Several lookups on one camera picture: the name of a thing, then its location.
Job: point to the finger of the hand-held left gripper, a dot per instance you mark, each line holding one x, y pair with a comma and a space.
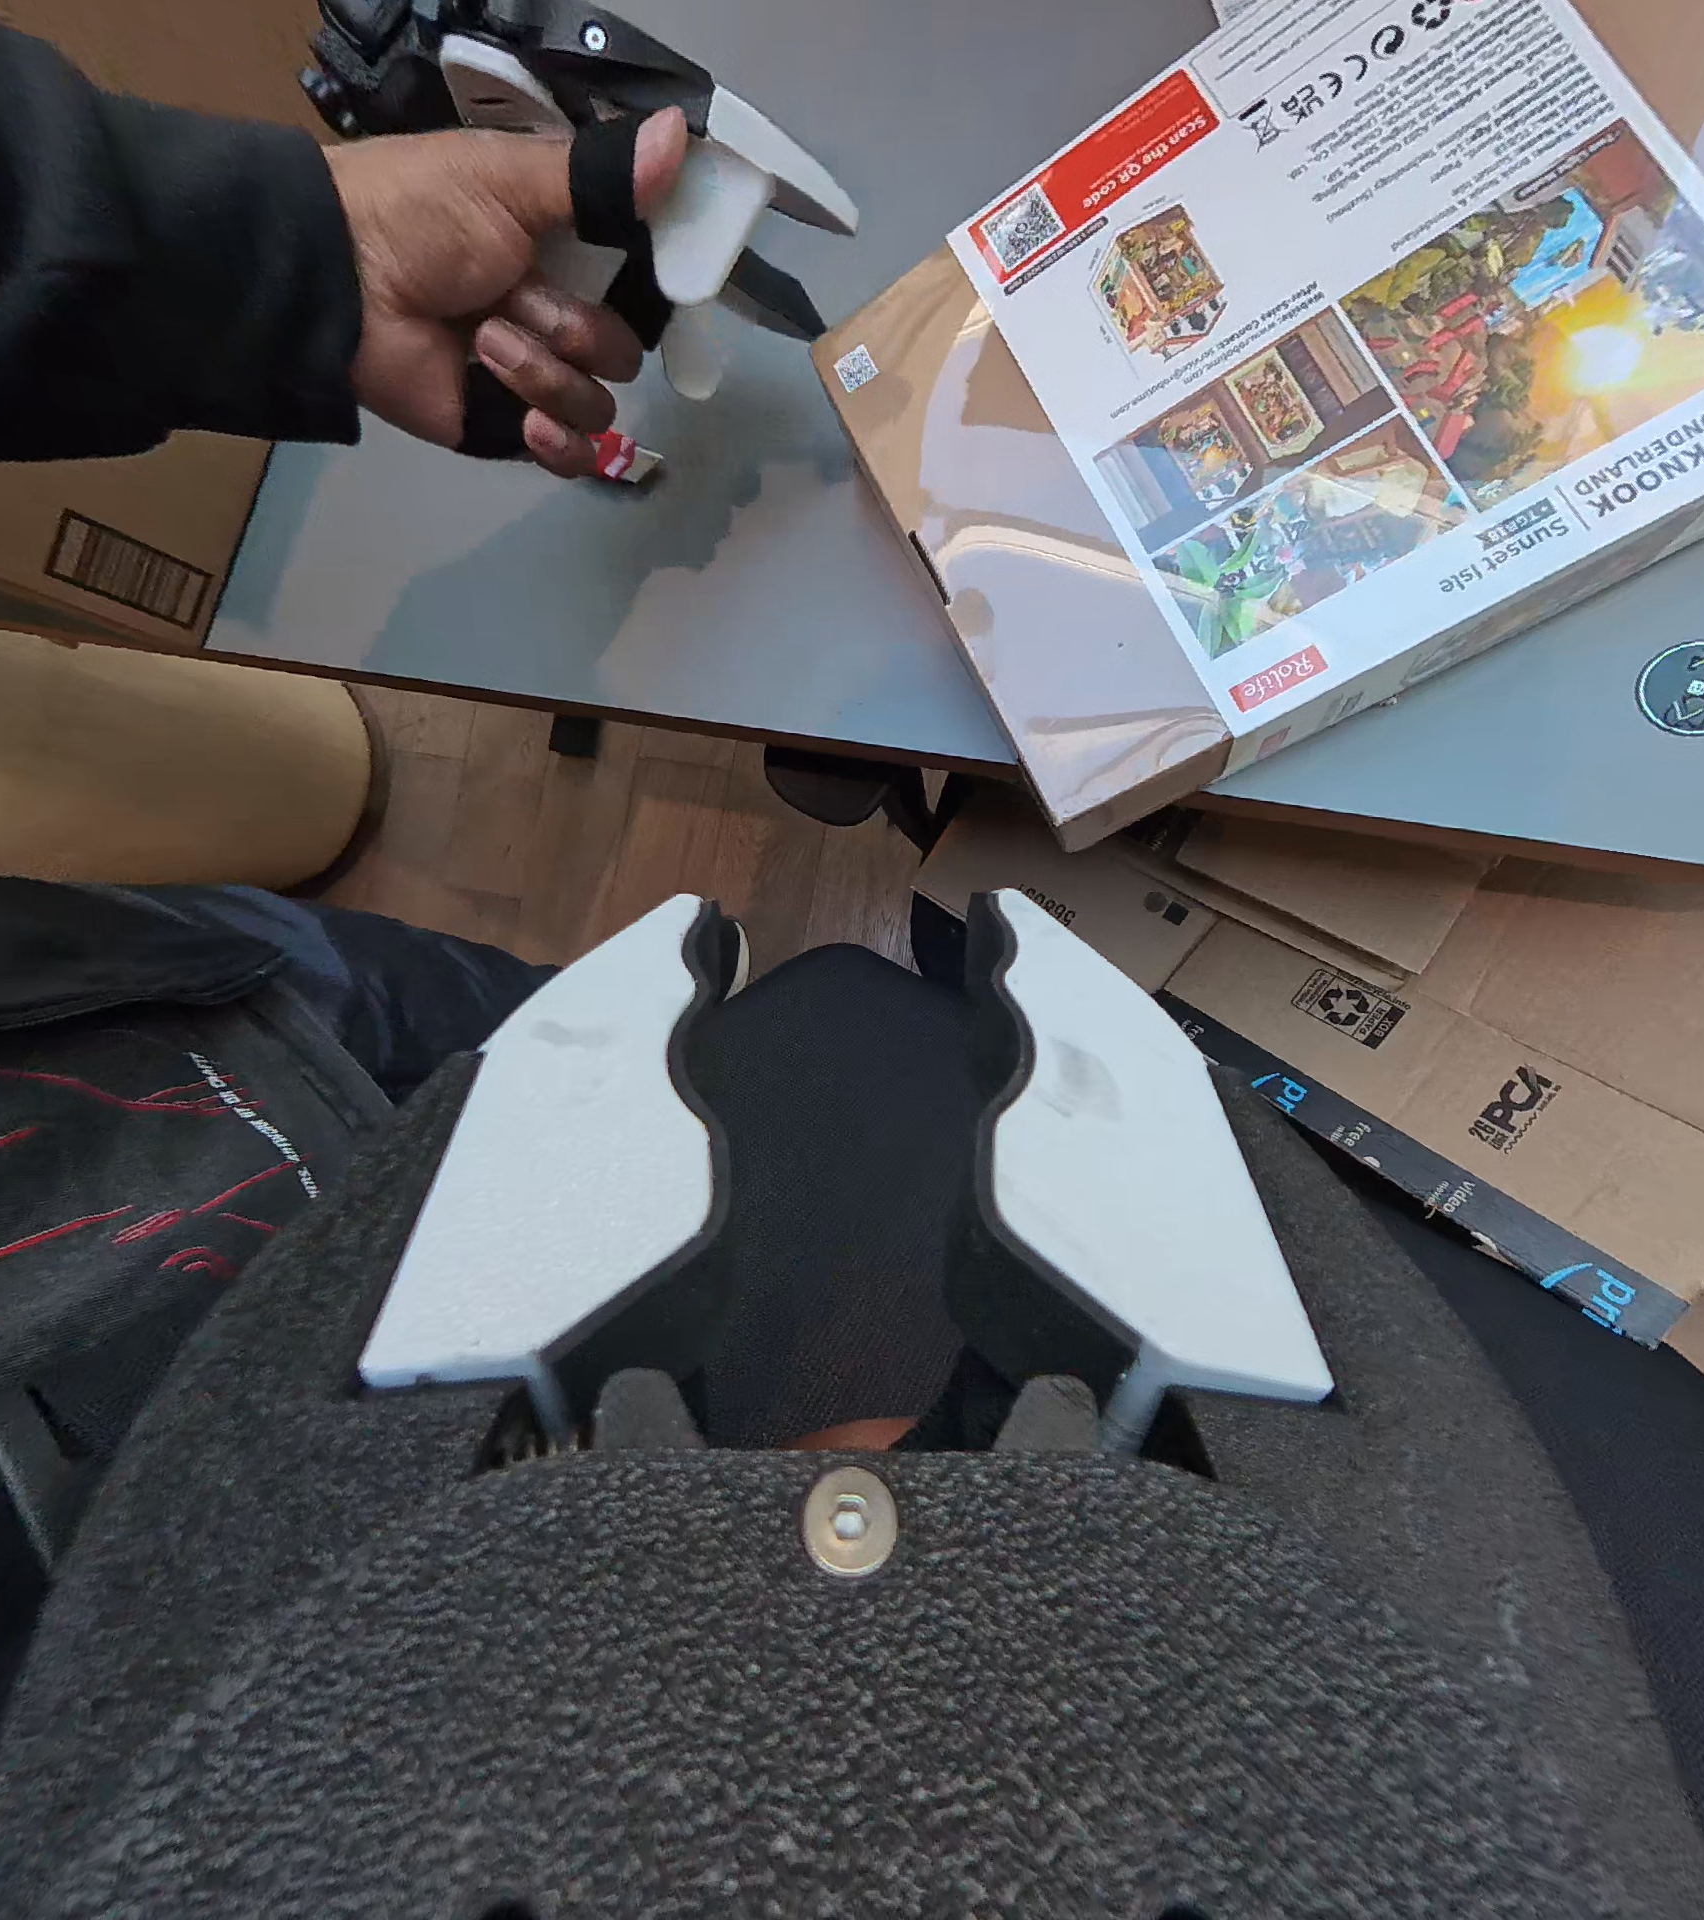
785, 155
782, 298

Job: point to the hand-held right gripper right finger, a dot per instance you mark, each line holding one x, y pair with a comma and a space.
1159, 1184

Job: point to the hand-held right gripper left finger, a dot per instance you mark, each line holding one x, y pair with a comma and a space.
538, 1168

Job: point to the grey desk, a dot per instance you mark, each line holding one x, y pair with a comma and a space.
566, 602

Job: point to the person's left hand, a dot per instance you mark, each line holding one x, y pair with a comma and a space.
464, 240

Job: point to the small red white packet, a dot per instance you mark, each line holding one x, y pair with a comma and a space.
626, 462

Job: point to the flattened cardboard with printed number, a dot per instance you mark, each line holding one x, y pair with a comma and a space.
1047, 899

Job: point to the black flat box blue print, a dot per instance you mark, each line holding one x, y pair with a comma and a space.
1483, 1201

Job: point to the plain flattened cardboard sheets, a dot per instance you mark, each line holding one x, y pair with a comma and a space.
1333, 885

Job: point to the flattened cardboard with recycling symbol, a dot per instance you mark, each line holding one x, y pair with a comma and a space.
1573, 1048

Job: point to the black jacket with red print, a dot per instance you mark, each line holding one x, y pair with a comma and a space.
86, 1201

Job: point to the black mesh office chair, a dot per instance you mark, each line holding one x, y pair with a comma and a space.
1619, 1496

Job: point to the tan cylindrical container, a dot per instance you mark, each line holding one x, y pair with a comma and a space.
116, 749

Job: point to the printed model kit box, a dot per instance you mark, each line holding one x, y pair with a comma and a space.
1392, 373

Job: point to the round dark sticker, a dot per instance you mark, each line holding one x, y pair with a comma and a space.
1697, 687

